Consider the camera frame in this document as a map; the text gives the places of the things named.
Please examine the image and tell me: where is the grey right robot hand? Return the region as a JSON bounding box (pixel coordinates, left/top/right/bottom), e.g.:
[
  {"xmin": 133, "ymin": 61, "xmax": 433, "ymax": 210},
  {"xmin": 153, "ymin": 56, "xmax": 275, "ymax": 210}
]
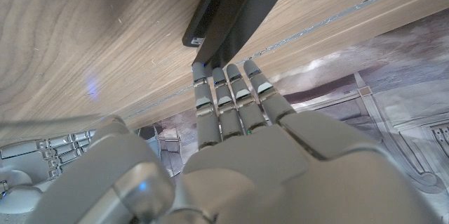
[{"xmin": 0, "ymin": 129, "xmax": 96, "ymax": 215}]

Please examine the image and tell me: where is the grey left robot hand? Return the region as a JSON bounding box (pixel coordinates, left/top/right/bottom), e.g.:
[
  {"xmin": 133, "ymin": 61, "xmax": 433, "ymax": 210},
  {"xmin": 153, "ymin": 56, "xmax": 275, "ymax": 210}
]
[{"xmin": 26, "ymin": 58, "xmax": 443, "ymax": 224}]

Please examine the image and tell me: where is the black stapler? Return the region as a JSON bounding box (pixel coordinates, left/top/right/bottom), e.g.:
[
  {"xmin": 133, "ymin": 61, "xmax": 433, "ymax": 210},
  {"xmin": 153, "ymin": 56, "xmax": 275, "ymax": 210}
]
[{"xmin": 181, "ymin": 0, "xmax": 299, "ymax": 69}]

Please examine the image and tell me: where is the printed living room backdrop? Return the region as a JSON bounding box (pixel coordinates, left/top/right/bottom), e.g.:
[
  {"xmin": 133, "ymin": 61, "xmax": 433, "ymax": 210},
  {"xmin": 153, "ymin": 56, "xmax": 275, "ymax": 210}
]
[{"xmin": 133, "ymin": 8, "xmax": 449, "ymax": 218}]

